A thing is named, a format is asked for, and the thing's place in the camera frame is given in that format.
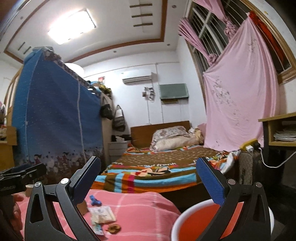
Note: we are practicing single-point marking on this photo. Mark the pink hanging sheet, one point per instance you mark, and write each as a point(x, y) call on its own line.
point(241, 88)

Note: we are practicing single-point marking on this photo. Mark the black white hanging bag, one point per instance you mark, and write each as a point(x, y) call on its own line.
point(118, 122)

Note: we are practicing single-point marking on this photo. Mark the beige pillow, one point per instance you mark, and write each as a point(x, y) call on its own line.
point(173, 143)

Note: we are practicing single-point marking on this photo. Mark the colourful striped blanket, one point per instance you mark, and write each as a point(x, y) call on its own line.
point(143, 170)

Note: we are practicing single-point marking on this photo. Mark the person left hand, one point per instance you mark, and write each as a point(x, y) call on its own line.
point(14, 211)

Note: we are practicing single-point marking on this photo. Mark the white paper packet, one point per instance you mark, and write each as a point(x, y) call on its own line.
point(102, 214)

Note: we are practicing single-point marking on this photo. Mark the white air conditioner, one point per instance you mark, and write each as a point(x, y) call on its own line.
point(132, 77)

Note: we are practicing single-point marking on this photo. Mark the wooden desk with shelf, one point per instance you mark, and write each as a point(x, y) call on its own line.
point(278, 145)

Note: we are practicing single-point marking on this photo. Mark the ceiling light panel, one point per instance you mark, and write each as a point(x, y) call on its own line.
point(71, 25)

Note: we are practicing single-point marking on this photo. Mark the patterned dark bag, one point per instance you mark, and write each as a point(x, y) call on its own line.
point(245, 160)

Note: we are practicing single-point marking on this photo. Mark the wooden bed headboard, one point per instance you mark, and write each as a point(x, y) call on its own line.
point(142, 135)

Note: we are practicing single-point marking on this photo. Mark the floral pillow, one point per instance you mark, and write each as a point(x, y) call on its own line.
point(166, 133)

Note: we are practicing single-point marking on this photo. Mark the blue small trash piece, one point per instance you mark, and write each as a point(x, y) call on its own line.
point(94, 201)

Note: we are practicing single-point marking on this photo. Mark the white bedside cabinet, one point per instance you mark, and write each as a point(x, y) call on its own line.
point(116, 149)

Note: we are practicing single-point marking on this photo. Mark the green covered wall unit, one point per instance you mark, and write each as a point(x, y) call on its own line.
point(173, 91)

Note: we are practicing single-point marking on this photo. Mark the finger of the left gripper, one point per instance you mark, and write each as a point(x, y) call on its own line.
point(24, 173)

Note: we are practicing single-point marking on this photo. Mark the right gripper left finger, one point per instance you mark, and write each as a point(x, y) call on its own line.
point(42, 222)

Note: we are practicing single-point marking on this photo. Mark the blue fabric wardrobe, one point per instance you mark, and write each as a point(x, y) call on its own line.
point(57, 118)

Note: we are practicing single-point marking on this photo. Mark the black hanging handbag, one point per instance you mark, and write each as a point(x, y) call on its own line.
point(106, 110)

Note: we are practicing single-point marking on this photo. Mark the pink window curtain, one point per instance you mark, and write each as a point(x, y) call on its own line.
point(207, 29)

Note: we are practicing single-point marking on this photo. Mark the orange trash bucket white rim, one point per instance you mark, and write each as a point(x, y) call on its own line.
point(191, 223)

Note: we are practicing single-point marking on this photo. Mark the crumpled blue white wrapper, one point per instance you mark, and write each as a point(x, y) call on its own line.
point(97, 229)

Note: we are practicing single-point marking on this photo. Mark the stack of papers on shelf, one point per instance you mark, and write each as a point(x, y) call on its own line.
point(285, 136)

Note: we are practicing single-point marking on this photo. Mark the brown dried peel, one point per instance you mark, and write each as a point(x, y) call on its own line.
point(114, 228)

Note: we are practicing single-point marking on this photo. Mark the pink plaid bed cover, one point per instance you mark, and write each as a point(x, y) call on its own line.
point(142, 216)

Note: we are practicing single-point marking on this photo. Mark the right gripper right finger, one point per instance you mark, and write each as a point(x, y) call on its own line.
point(253, 222)

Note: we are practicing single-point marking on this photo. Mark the yellow power strip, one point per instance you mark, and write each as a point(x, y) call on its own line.
point(250, 146)

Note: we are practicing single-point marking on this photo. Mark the wooden cabinet left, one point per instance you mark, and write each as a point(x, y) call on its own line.
point(7, 156)

